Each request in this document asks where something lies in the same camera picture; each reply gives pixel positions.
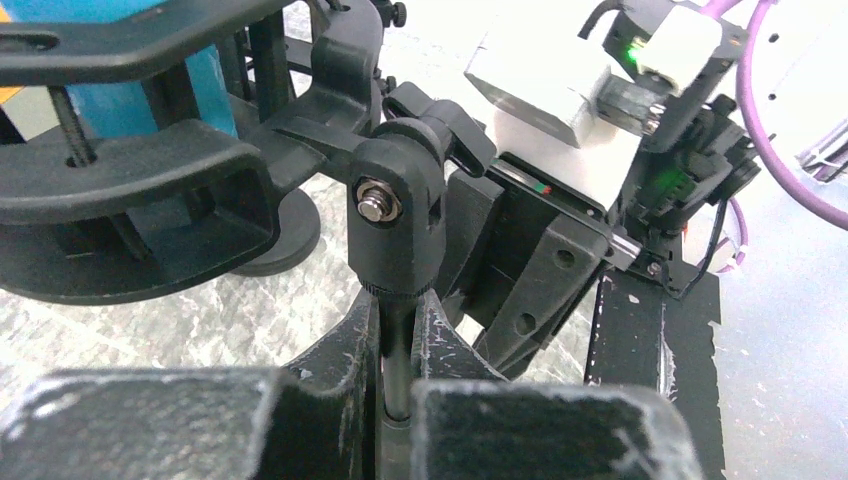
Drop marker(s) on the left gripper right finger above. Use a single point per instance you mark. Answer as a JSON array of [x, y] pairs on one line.
[[469, 422]]

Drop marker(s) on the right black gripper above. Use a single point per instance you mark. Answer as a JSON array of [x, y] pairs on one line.
[[522, 251]]

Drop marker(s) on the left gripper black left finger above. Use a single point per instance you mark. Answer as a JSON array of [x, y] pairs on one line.
[[309, 419]]

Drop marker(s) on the black round-base shock-mount stand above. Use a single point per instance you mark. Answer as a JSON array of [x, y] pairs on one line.
[[98, 221]]

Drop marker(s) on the cyan blue microphone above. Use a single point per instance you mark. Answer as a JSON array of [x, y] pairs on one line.
[[121, 109]]

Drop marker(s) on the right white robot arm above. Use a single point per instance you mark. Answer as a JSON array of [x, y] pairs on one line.
[[710, 161]]

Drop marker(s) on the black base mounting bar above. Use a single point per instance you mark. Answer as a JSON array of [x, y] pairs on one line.
[[642, 336]]

